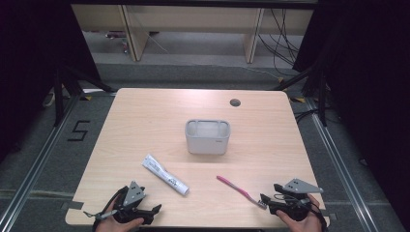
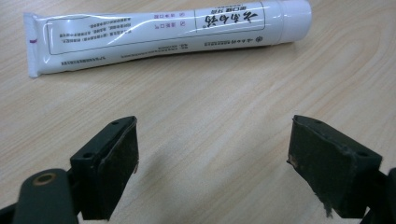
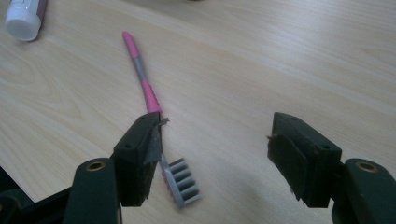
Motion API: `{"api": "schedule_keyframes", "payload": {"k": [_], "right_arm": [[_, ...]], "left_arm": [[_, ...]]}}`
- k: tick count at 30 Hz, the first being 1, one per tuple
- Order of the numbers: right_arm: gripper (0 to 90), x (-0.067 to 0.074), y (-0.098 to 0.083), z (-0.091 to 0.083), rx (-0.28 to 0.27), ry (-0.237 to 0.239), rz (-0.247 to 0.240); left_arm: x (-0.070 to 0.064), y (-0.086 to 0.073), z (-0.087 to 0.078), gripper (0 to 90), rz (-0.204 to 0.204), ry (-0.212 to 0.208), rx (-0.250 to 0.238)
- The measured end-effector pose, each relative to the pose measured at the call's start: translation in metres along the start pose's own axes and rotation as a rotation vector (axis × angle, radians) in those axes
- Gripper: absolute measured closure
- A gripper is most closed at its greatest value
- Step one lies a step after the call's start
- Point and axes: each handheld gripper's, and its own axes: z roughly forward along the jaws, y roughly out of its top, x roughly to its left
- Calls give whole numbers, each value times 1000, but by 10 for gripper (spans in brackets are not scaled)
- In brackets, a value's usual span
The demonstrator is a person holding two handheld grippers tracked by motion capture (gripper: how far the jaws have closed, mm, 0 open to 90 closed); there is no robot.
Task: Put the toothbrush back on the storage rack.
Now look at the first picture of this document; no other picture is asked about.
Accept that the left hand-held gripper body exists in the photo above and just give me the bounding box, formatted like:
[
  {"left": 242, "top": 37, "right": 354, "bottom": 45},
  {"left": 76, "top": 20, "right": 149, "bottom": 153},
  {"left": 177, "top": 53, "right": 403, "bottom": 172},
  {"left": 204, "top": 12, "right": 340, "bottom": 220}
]
[{"left": 110, "top": 181, "right": 155, "bottom": 225}]

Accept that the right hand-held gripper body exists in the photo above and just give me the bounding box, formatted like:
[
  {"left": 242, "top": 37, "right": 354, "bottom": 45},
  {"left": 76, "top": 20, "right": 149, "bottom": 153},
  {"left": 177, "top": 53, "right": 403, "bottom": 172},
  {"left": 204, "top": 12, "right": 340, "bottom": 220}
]
[{"left": 269, "top": 178, "right": 325, "bottom": 222}]

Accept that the pink toothbrush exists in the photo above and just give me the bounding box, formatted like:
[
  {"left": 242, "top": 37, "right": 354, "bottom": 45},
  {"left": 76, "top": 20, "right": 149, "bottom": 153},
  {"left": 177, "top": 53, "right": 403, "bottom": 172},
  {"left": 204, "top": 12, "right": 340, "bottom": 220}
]
[{"left": 216, "top": 175, "right": 269, "bottom": 211}]

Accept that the white toothpaste tube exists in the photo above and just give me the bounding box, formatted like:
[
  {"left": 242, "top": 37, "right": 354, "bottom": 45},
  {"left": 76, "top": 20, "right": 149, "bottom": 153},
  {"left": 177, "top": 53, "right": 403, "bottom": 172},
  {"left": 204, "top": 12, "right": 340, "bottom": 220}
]
[{"left": 141, "top": 153, "right": 190, "bottom": 197}]

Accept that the grey toothbrush holder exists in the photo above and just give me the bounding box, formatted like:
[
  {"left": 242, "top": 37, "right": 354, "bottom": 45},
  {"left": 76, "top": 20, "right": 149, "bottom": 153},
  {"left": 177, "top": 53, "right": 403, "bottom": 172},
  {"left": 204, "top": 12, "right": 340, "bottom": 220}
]
[{"left": 185, "top": 118, "right": 232, "bottom": 156}]

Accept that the person's right hand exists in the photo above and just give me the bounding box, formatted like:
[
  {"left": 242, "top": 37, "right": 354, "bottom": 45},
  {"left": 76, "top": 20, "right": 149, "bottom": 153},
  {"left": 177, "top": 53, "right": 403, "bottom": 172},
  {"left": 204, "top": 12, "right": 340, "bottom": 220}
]
[{"left": 276, "top": 193, "right": 324, "bottom": 232}]

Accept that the person's left hand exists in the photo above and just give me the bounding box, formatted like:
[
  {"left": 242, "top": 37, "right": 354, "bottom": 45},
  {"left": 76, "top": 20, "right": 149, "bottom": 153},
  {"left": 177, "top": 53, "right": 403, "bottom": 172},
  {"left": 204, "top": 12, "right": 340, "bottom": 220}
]
[{"left": 95, "top": 196, "right": 145, "bottom": 232}]

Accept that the grey tape patch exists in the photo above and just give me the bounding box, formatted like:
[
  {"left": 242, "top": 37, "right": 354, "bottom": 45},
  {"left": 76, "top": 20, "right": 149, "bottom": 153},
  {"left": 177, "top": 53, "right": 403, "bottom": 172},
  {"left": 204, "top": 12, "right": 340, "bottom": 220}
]
[
  {"left": 322, "top": 210, "right": 338, "bottom": 222},
  {"left": 60, "top": 200, "right": 85, "bottom": 212}
]

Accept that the black metal stand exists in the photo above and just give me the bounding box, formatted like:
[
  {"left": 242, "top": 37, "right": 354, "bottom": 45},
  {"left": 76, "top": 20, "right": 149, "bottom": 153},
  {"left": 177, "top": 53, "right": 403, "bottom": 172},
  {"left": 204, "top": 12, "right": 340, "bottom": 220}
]
[
  {"left": 272, "top": 63, "right": 329, "bottom": 128},
  {"left": 52, "top": 65, "right": 118, "bottom": 128}
]

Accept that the black curtain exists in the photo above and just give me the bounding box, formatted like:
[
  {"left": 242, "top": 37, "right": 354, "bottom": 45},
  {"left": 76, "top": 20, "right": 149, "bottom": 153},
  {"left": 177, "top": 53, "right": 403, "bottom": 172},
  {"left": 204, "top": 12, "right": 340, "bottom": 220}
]
[
  {"left": 292, "top": 0, "right": 410, "bottom": 223},
  {"left": 0, "top": 0, "right": 102, "bottom": 162}
]

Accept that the light wooden desk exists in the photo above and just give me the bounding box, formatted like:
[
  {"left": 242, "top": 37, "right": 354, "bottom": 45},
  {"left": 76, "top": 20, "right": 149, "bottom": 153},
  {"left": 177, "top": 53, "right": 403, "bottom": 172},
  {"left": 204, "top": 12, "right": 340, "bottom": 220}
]
[{"left": 71, "top": 3, "right": 315, "bottom": 64}]

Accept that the thin grey gripper wire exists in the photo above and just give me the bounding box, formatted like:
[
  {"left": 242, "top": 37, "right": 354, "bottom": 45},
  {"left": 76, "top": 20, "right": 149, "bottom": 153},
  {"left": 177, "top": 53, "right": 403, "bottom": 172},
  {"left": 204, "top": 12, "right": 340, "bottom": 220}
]
[{"left": 82, "top": 209, "right": 120, "bottom": 222}]

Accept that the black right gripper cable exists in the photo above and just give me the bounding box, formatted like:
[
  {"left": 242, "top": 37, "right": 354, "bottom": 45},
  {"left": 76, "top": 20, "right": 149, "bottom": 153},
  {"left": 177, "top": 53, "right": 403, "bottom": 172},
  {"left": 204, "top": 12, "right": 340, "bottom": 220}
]
[{"left": 308, "top": 201, "right": 329, "bottom": 232}]

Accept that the aluminium floor rail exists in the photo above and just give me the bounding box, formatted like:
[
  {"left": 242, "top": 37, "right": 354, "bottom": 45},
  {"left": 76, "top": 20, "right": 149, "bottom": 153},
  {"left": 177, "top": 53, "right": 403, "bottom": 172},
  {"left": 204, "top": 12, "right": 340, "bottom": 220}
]
[
  {"left": 305, "top": 96, "right": 379, "bottom": 232},
  {"left": 0, "top": 94, "right": 82, "bottom": 232}
]

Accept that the black floor cable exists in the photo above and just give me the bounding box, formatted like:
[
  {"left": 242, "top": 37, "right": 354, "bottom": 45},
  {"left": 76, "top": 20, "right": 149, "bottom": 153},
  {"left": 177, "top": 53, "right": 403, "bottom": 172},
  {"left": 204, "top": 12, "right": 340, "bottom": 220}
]
[{"left": 294, "top": 108, "right": 321, "bottom": 124}]

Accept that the thin white floor cable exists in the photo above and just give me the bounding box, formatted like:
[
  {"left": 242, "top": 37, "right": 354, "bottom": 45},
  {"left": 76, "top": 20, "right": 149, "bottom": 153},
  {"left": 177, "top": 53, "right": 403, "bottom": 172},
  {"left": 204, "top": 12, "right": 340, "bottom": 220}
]
[{"left": 241, "top": 65, "right": 282, "bottom": 80}]

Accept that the white looped cable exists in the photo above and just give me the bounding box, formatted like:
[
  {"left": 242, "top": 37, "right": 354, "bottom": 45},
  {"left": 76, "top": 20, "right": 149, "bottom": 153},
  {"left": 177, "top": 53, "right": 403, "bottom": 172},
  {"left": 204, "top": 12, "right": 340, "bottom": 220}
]
[{"left": 42, "top": 90, "right": 57, "bottom": 108}]

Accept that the bundle of black cables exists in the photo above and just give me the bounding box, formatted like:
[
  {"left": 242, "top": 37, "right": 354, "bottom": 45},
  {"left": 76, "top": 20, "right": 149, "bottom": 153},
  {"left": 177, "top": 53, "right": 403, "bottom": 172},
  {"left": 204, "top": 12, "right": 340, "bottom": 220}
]
[{"left": 256, "top": 8, "right": 302, "bottom": 77}]

